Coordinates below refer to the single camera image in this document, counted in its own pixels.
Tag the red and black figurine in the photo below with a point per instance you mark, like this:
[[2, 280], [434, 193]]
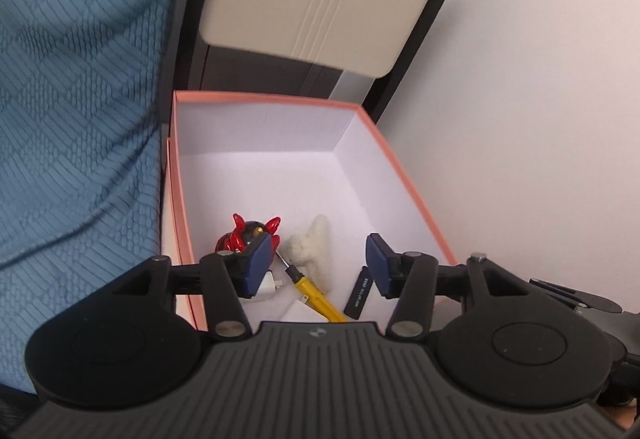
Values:
[[235, 239]]

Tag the orange cardboard box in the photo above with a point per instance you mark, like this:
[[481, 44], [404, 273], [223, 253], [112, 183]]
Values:
[[280, 179]]

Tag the white plush toy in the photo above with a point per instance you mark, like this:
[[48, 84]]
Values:
[[312, 249]]

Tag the black bed frame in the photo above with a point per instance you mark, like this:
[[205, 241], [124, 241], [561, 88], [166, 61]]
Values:
[[225, 74]]

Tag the blue textured blanket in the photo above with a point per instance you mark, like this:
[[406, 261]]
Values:
[[75, 94]]

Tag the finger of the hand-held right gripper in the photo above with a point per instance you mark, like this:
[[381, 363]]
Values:
[[585, 301]]

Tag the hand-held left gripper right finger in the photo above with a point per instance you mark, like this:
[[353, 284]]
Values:
[[380, 269]]

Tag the slim black rectangular case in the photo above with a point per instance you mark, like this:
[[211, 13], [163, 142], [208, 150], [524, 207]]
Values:
[[357, 299]]

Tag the white charger plug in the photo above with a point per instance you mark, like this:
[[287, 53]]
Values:
[[267, 291]]

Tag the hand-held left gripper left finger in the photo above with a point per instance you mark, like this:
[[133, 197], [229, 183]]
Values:
[[260, 264]]

